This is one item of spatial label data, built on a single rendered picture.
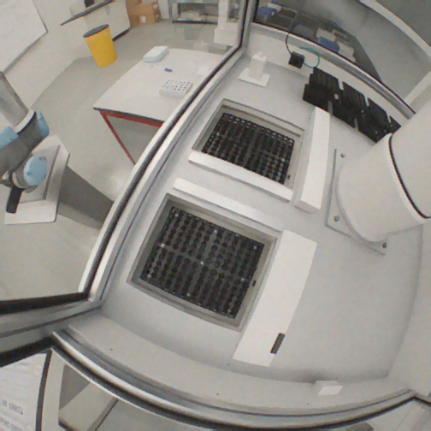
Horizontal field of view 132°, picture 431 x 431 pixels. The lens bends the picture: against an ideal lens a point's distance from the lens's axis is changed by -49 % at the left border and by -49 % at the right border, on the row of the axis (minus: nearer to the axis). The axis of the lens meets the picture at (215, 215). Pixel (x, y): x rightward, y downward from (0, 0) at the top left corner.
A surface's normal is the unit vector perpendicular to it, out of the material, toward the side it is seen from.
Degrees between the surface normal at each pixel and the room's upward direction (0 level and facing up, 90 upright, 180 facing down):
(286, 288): 0
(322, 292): 0
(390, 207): 90
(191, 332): 0
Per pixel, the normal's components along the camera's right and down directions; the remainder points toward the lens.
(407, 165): -0.99, 0.10
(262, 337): 0.04, -0.25
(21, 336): 0.92, 0.38
